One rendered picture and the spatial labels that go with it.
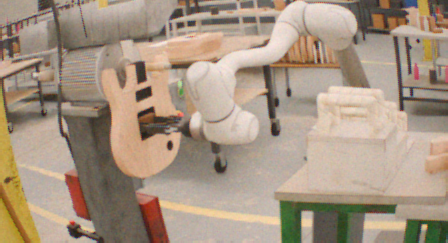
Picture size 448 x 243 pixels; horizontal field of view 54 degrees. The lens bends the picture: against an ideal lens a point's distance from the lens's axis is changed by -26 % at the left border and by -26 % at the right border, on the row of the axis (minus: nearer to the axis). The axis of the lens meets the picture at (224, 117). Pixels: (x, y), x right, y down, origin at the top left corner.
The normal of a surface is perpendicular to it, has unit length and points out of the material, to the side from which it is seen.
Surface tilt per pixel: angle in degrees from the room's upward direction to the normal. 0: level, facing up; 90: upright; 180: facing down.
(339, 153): 90
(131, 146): 89
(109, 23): 90
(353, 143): 90
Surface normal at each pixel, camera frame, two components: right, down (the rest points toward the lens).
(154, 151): 0.84, 0.02
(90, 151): -0.53, 0.29
